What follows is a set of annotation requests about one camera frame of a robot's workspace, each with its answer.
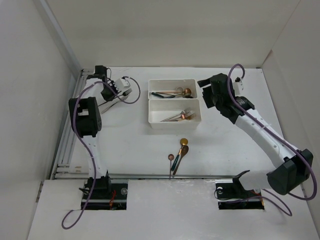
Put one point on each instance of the small copper spoon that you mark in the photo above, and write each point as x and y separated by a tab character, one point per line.
171	157

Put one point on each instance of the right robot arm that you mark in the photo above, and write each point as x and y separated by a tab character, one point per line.
290	165

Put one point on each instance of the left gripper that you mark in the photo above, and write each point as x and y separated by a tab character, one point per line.
111	97

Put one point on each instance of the aluminium rail frame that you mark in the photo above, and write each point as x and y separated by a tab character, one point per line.
67	138

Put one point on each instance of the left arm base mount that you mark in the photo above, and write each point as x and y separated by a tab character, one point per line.
113	200

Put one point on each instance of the beige ceramic spoon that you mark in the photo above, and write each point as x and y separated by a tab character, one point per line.
179	90

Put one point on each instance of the green-handled gold fork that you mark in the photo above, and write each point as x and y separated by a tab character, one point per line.
193	116

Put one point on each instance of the brown wooden spoon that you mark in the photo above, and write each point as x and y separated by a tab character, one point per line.
184	151

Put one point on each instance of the white spoon container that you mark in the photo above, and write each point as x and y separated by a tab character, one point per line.
163	85

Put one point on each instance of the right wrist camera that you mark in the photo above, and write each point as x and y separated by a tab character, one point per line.
238	86

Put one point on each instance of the silver-handled black fork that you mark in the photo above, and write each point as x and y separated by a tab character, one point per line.
104	107

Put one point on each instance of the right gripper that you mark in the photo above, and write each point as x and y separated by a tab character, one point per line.
209	102

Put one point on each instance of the green-handled gold spoon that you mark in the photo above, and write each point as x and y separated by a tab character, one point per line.
183	142

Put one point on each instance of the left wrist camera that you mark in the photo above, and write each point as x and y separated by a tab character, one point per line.
122	84

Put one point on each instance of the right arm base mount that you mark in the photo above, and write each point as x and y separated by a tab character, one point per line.
232	196

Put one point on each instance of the white fork container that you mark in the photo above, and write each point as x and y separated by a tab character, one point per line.
160	109

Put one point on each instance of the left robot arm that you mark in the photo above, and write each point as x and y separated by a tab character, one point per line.
86	123

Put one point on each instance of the copper spoon long handle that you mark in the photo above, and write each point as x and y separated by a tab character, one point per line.
185	90

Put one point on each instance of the rose gold fork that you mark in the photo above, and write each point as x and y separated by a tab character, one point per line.
182	117

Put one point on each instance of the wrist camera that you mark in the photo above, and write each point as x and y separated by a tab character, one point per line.
122	84
238	86

